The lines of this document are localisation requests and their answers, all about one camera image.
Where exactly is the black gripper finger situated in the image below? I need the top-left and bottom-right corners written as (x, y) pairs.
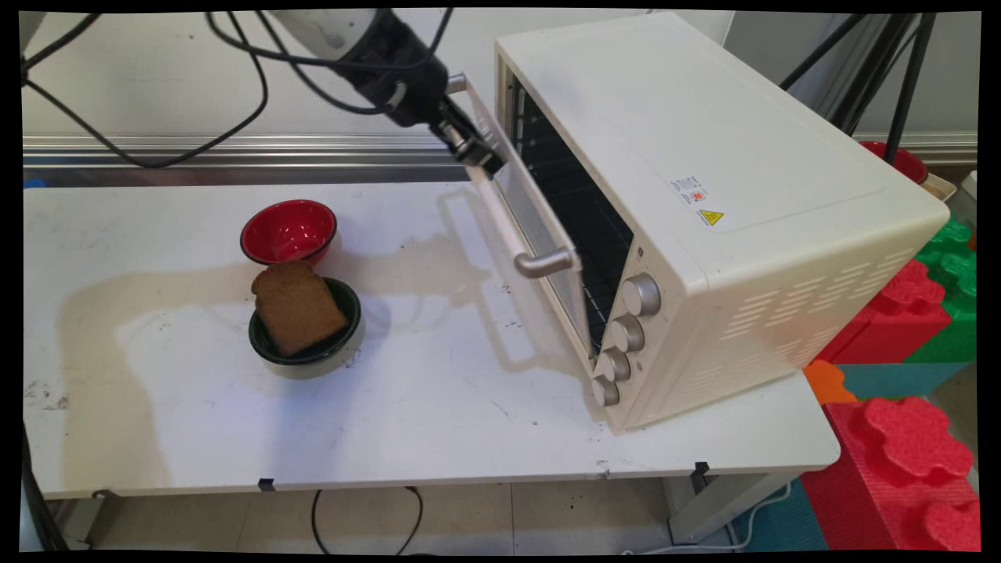
top-left (444, 97), bottom-right (506, 172)
top-left (433, 124), bottom-right (494, 178)

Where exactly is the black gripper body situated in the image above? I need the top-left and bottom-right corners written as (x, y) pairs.
top-left (343, 11), bottom-right (454, 131)

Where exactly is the glass oven door with handle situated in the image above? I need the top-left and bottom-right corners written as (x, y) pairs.
top-left (446, 73), bottom-right (599, 360)

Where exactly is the red bowl black rim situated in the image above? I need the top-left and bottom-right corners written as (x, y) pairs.
top-left (239, 199), bottom-right (339, 267)

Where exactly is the dark green bowl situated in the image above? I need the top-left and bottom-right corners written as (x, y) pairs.
top-left (248, 276), bottom-right (364, 368)

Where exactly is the large silver oven knob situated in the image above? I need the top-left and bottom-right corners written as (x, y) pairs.
top-left (622, 273), bottom-right (662, 317)

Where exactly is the brown toast slice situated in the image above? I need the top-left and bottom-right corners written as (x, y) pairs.
top-left (250, 260), bottom-right (349, 357)

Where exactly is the cream toaster oven body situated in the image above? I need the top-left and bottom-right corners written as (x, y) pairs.
top-left (493, 12), bottom-right (953, 435)

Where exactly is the orange foam block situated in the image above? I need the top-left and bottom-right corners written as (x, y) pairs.
top-left (803, 360), bottom-right (859, 406)

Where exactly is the white table leg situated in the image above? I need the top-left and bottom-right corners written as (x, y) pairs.
top-left (663, 469), bottom-right (809, 547)

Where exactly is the red background bowl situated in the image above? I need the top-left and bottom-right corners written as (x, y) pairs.
top-left (859, 141), bottom-right (929, 185)

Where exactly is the black tripod stand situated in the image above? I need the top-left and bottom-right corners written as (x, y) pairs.
top-left (780, 12), bottom-right (942, 167)

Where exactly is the beige tray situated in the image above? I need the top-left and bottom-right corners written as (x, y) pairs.
top-left (920, 174), bottom-right (960, 204)

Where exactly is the teal foam block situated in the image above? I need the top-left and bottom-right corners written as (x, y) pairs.
top-left (835, 363), bottom-right (975, 401)

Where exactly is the green foam block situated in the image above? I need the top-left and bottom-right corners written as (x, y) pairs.
top-left (906, 219), bottom-right (978, 367)

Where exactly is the teal floor mat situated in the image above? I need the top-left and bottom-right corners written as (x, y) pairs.
top-left (734, 481), bottom-right (828, 553)

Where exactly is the large red foam block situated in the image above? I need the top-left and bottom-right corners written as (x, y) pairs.
top-left (800, 396), bottom-right (982, 552)

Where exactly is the black wire oven rack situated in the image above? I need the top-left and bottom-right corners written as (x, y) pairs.
top-left (512, 86), bottom-right (634, 350)

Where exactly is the aluminium rail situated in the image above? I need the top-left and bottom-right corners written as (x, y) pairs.
top-left (22, 133), bottom-right (474, 187)

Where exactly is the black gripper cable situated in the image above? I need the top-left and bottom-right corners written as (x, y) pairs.
top-left (20, 12), bottom-right (271, 170)

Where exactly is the black floor cable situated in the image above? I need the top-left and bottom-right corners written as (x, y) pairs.
top-left (310, 486), bottom-right (425, 556)

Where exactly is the white floor cable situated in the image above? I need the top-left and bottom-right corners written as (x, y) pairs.
top-left (624, 481), bottom-right (793, 556)

